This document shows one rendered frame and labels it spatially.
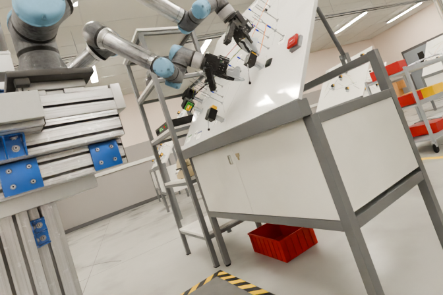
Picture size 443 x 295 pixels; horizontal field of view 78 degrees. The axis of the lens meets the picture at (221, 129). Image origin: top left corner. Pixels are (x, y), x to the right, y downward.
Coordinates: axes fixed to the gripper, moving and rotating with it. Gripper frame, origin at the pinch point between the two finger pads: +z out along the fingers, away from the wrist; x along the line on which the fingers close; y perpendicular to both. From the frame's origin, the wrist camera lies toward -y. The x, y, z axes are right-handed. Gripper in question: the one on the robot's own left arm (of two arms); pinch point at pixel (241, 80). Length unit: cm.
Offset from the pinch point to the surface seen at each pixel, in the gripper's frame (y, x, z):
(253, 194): -50, -15, 25
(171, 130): -70, 47, -33
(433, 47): 31, 618, 445
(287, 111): 4.5, -29.8, 18.5
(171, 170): -235, 199, -41
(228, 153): -42.5, 2.0, 7.3
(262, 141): -18.6, -16.3, 17.8
